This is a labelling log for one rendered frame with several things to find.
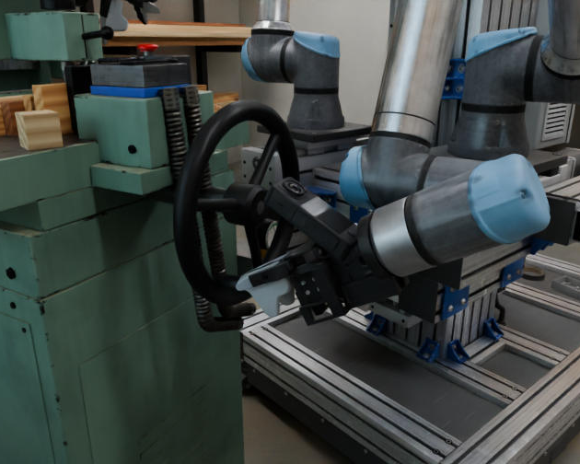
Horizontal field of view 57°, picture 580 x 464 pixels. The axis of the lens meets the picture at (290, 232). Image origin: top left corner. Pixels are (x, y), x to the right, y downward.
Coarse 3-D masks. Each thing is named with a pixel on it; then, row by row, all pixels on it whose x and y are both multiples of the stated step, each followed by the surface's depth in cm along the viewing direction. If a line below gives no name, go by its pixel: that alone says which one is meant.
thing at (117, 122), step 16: (80, 96) 72; (96, 96) 71; (112, 96) 71; (208, 96) 77; (80, 112) 73; (96, 112) 72; (112, 112) 70; (128, 112) 69; (144, 112) 68; (160, 112) 69; (208, 112) 78; (80, 128) 74; (96, 128) 73; (112, 128) 71; (128, 128) 70; (144, 128) 68; (160, 128) 70; (112, 144) 72; (128, 144) 70; (144, 144) 69; (160, 144) 70; (112, 160) 73; (128, 160) 71; (144, 160) 70; (160, 160) 71
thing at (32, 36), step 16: (16, 16) 83; (32, 16) 81; (48, 16) 80; (64, 16) 78; (80, 16) 81; (96, 16) 83; (16, 32) 84; (32, 32) 82; (48, 32) 81; (64, 32) 79; (80, 32) 81; (16, 48) 85; (32, 48) 83; (48, 48) 82; (64, 48) 80; (80, 48) 82; (96, 48) 84; (64, 64) 85
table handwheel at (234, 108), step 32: (224, 128) 66; (192, 160) 63; (288, 160) 83; (160, 192) 81; (192, 192) 63; (224, 192) 76; (256, 192) 73; (192, 224) 64; (256, 224) 75; (288, 224) 86; (192, 256) 65; (256, 256) 80; (224, 288) 73
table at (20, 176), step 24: (0, 144) 71; (72, 144) 71; (96, 144) 73; (240, 144) 103; (0, 168) 62; (24, 168) 64; (48, 168) 67; (72, 168) 70; (96, 168) 72; (120, 168) 71; (144, 168) 71; (168, 168) 73; (216, 168) 82; (0, 192) 62; (24, 192) 65; (48, 192) 68; (144, 192) 69
